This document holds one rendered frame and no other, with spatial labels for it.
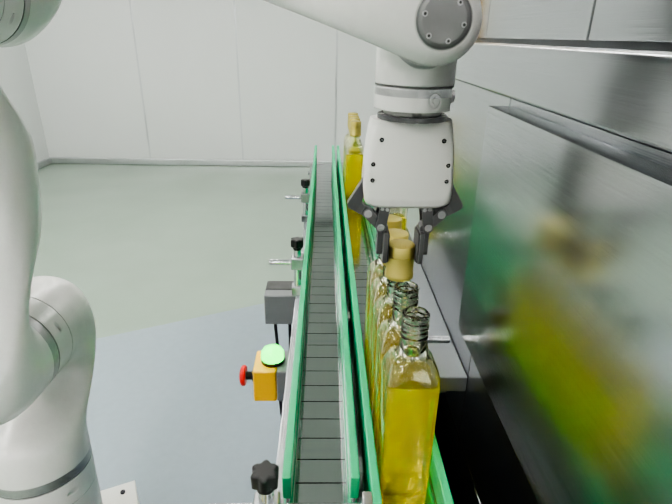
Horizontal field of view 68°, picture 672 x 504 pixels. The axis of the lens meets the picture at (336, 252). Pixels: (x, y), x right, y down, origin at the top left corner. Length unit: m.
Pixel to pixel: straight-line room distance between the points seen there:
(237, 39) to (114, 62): 1.50
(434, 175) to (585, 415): 0.28
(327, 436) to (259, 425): 0.48
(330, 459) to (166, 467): 0.52
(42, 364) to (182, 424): 0.64
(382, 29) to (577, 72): 0.18
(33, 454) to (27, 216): 0.29
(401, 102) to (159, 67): 6.17
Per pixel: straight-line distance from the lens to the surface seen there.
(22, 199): 0.62
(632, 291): 0.40
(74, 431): 0.76
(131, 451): 1.22
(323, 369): 0.86
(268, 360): 0.96
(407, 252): 0.60
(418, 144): 0.55
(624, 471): 0.43
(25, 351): 0.63
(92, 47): 6.89
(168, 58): 6.59
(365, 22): 0.45
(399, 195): 0.56
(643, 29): 0.48
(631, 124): 0.43
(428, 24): 0.45
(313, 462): 0.72
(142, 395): 1.35
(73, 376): 0.77
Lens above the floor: 1.57
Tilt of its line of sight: 24 degrees down
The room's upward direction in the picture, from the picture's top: 1 degrees clockwise
